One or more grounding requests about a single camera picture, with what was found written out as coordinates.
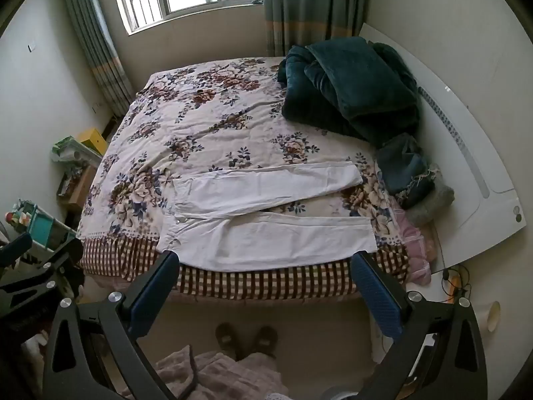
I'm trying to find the grey cloth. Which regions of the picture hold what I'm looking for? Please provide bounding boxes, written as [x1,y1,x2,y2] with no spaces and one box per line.
[406,183,455,226]

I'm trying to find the teal storage rack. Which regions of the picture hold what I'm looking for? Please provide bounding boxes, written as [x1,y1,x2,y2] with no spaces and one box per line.
[4,200,78,259]

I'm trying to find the wooden nightstand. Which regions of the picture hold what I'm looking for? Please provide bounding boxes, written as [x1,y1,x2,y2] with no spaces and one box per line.
[56,162,98,209]

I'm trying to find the green striped curtain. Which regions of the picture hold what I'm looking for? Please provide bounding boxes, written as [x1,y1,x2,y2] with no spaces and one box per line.
[60,0,135,118]
[262,0,369,57]

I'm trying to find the green and white package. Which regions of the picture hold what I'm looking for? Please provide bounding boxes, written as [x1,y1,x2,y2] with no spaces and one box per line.
[52,135,103,167]

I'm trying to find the teal plush blanket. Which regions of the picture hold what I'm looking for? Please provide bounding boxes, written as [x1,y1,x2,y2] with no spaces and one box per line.
[277,36,421,146]

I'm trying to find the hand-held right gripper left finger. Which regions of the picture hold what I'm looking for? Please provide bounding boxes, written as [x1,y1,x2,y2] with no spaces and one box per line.
[42,250,181,400]

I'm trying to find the white pants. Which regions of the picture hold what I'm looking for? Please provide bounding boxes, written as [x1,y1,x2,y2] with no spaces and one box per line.
[157,162,377,273]

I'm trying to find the black cable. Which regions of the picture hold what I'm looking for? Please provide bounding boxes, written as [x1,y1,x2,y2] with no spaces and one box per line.
[441,264,473,305]

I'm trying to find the floral bed sheet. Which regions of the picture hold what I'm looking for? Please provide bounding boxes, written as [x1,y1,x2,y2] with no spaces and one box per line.
[79,57,417,301]

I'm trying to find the pink cloth on floor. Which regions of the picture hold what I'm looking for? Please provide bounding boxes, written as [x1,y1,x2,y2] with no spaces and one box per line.
[152,346,288,400]

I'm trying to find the pink pillow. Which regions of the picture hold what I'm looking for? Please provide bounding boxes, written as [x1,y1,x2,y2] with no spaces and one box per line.
[389,200,438,284]

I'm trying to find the white headboard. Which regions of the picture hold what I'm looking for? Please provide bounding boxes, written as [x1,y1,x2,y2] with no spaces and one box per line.
[358,23,526,273]

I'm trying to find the brown slipper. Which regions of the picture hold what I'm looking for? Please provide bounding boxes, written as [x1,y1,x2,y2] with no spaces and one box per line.
[215,322,239,359]

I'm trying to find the yellow box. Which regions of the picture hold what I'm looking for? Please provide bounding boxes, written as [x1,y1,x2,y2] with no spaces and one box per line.
[79,128,110,157]

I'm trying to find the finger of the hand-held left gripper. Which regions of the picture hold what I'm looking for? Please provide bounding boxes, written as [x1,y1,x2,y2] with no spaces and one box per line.
[0,239,84,301]
[0,232,34,270]

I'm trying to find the paper cup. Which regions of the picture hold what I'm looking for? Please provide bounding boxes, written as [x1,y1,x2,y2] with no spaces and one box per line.
[485,300,501,334]

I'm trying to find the dark teal fringed scarf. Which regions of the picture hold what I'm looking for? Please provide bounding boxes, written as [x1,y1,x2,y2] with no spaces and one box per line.
[376,132,441,209]

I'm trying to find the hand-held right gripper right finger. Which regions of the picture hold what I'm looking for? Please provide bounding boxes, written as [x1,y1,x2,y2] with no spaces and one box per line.
[350,251,488,400]

